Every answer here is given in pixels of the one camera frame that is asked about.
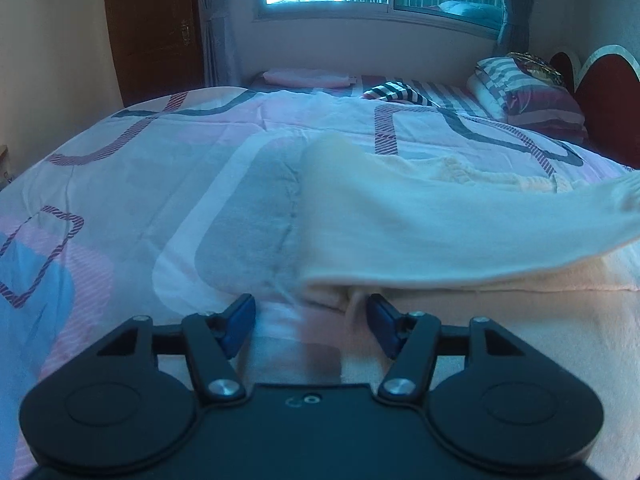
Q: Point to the striped pillow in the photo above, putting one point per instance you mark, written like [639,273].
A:
[540,105]

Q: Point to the folded pink cloth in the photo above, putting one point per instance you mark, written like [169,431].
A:
[307,77]

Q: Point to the navy red striped garment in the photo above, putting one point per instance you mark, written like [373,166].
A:
[397,92]

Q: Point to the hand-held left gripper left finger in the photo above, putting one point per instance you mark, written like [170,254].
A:
[239,325]

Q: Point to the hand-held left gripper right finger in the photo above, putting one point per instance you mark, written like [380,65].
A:
[382,325]

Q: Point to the gold patterned cloth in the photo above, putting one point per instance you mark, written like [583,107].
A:
[537,67]

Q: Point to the red heart-shaped headboard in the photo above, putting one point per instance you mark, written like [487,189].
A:
[607,105]

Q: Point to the grey blue curtain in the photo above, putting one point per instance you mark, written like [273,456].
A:
[215,20]
[520,5]

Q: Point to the bed with striped sheet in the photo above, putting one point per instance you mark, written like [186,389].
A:
[452,97]

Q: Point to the cream fleece garment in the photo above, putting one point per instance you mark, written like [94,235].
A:
[425,230]

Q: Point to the brown wooden wardrobe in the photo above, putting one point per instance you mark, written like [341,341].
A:
[152,30]

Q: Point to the pink patterned quilt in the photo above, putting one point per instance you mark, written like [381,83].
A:
[150,185]

